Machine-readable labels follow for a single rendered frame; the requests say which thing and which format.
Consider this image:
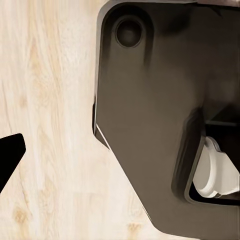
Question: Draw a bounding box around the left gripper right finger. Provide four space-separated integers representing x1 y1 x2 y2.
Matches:
224 133 240 172

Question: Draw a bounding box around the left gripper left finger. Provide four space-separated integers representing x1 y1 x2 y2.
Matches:
0 133 26 193

